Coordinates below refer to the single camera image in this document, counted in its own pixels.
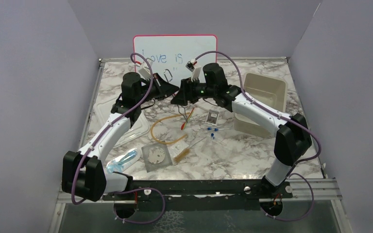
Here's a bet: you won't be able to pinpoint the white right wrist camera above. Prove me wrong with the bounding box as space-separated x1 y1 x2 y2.
186 59 202 82

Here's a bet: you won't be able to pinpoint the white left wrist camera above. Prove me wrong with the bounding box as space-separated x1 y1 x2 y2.
135 61 151 81

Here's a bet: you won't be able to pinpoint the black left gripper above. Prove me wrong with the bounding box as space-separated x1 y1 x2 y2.
136 72 179 105

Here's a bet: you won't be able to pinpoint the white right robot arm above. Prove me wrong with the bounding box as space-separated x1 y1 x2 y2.
171 60 312 198

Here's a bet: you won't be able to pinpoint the small clear zip bag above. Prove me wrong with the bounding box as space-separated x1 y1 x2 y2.
169 140 189 159

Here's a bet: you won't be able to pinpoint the yellow rubber tubing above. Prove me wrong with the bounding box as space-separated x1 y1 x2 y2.
149 114 188 145

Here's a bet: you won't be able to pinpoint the white plastic container lid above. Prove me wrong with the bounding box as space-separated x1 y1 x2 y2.
94 95 150 148

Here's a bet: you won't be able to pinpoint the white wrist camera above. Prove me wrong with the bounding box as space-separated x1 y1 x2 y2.
186 59 202 82
135 61 151 81

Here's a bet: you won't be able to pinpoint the blue item blister pack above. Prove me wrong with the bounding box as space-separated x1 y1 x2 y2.
106 148 142 174

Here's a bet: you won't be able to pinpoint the bag of filter paper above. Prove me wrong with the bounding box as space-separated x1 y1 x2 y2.
141 143 173 172

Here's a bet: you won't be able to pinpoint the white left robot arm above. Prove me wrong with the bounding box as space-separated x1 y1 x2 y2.
61 72 179 205

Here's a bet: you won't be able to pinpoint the metal crucible tongs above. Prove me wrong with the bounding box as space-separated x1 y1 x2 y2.
163 69 188 124

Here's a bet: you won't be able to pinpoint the beige plastic bin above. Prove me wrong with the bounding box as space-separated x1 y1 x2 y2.
234 72 288 138

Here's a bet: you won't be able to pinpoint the pink framed whiteboard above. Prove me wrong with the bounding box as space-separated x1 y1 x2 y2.
133 34 218 86

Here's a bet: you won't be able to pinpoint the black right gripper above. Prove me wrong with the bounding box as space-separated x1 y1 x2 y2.
170 76 216 107

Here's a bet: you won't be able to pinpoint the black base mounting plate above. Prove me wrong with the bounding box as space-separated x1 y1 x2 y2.
102 179 293 212

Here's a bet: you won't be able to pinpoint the small bag black granules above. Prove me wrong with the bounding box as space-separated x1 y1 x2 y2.
205 110 220 125

